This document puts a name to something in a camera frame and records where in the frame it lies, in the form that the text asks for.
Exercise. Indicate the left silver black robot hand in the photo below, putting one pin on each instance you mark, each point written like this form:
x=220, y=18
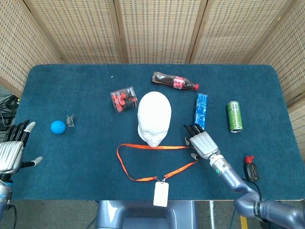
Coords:
x=12, y=152

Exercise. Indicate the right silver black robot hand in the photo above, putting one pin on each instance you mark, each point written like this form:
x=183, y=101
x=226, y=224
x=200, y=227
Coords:
x=204, y=144

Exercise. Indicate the white ID badge card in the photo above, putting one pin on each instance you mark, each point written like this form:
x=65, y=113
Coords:
x=161, y=194

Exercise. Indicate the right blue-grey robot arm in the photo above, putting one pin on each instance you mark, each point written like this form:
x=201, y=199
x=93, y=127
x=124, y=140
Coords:
x=238, y=181

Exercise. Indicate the white mannequin head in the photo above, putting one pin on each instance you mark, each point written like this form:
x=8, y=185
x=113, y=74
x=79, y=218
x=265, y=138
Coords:
x=155, y=112

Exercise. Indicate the blue cookie box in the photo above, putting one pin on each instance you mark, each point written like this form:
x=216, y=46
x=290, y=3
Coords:
x=201, y=107

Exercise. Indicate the green drink can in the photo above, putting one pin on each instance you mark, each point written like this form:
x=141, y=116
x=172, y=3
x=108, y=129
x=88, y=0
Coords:
x=234, y=117

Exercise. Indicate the blue ball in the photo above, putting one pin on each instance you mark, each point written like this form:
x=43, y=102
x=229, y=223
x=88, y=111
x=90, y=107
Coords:
x=58, y=127

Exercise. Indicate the small black bottle red cap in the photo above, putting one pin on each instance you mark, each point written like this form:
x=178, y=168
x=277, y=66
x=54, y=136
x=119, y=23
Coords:
x=252, y=170

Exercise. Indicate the dark blue table mat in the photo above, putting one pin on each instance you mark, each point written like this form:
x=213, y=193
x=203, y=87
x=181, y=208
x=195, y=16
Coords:
x=71, y=155

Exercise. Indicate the white table leg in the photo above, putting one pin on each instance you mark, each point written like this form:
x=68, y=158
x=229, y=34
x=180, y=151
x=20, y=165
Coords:
x=211, y=214

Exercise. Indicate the cola bottle with red cap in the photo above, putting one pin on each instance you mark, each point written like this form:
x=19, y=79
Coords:
x=166, y=80

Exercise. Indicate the clear box of red parts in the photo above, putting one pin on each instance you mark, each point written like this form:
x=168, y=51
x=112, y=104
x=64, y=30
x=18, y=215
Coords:
x=124, y=100

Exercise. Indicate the woven folding screen panel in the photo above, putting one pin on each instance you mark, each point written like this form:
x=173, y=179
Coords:
x=19, y=47
x=293, y=59
x=233, y=31
x=78, y=31
x=159, y=31

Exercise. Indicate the blue-grey robot torso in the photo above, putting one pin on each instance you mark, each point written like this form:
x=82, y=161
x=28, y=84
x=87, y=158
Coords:
x=112, y=214

